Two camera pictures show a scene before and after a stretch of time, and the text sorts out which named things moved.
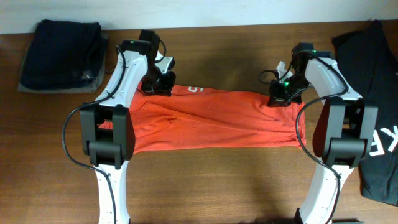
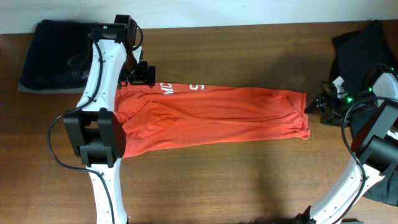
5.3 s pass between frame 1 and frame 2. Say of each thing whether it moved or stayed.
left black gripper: moved
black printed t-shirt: stayed
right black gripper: moved
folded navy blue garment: stayed
